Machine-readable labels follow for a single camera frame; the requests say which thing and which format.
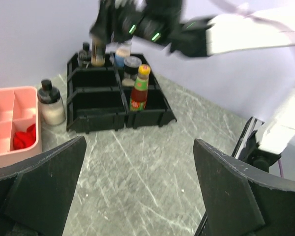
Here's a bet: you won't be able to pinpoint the blue label white granule bottle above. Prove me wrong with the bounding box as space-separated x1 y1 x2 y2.
115 41 132 67

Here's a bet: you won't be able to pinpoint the red sock front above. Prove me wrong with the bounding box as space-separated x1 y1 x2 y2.
13 124 36 150

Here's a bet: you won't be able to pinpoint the dark spice jar black lid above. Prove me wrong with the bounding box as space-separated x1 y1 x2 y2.
91 37 106 66

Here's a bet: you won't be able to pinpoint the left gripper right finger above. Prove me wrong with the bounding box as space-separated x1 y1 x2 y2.
193 139 295 236

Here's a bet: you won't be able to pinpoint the white salt bottle black cap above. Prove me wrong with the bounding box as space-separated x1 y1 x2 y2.
37 79 66 126

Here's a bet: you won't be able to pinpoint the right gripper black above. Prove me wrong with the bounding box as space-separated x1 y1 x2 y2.
89 0 211 58

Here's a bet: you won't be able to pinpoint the brown spice bottle black cap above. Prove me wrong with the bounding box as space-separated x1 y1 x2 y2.
78 42 91 68

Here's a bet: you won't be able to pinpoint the clear lid seasoning jar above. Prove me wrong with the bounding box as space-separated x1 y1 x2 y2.
121 56 142 87

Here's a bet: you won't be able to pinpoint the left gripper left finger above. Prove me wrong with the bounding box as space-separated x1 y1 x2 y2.
0 136 87 236

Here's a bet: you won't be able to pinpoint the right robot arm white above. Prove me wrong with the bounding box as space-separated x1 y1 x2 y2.
89 0 295 155

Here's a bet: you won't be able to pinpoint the pink divided organizer tray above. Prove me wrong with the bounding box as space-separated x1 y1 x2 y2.
0 86 42 168

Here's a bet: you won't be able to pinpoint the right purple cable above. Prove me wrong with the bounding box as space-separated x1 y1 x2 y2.
208 0 295 182

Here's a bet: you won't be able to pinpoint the sauce bottle yellow cap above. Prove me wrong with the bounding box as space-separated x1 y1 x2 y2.
129 64 151 111

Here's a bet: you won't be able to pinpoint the black compartment bin rack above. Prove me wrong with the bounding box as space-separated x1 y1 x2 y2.
66 52 177 134

